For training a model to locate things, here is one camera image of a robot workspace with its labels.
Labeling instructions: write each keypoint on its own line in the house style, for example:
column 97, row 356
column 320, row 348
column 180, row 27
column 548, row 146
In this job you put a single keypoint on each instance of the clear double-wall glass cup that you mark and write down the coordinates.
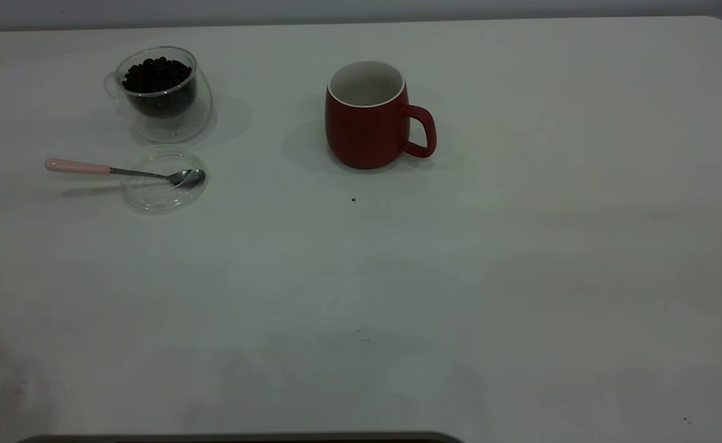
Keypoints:
column 170, row 126

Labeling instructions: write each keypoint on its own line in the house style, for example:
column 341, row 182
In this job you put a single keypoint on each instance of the red ceramic mug white inside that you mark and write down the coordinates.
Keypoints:
column 364, row 138

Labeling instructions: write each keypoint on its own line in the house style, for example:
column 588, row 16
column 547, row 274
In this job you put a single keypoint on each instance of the coffee bean pile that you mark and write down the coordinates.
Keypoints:
column 157, row 77

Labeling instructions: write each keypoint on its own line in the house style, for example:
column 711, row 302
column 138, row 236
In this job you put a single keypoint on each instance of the clear round glass lid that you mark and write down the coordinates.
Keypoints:
column 151, row 200

